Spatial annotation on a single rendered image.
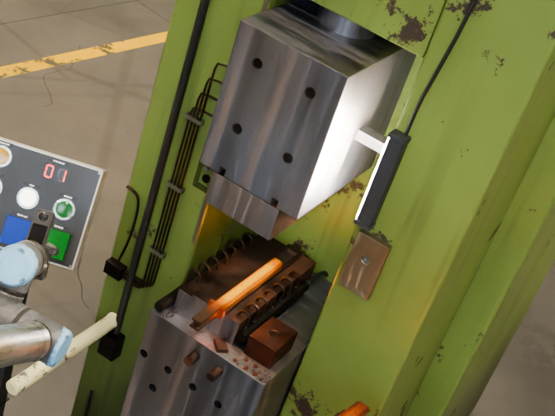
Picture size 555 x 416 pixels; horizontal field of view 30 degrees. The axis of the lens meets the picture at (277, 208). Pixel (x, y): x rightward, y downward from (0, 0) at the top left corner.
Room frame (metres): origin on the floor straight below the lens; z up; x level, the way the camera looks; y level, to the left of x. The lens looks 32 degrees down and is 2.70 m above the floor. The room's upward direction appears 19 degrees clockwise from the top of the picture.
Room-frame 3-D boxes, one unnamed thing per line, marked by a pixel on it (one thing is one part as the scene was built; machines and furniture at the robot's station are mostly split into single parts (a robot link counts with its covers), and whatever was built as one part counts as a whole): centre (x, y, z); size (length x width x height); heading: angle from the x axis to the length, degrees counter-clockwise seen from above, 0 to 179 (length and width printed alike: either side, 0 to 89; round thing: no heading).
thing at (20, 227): (2.19, 0.63, 1.01); 0.07 x 0.05 x 0.07; 93
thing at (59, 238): (2.19, 0.53, 1.01); 0.07 x 0.05 x 0.07; 93
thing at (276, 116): (2.36, -0.03, 1.56); 0.42 x 0.39 x 0.40; 158
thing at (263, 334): (2.17, -0.10, 0.95); 0.12 x 0.09 x 0.07; 158
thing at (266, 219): (2.38, 0.01, 1.32); 0.42 x 0.20 x 0.10; 158
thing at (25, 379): (2.23, 0.44, 0.62); 0.44 x 0.05 x 0.05; 158
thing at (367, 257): (2.19, -0.25, 1.27); 0.09 x 0.02 x 0.17; 68
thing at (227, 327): (2.38, 0.01, 0.96); 0.42 x 0.20 x 0.09; 158
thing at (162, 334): (2.37, -0.05, 0.69); 0.56 x 0.38 x 0.45; 158
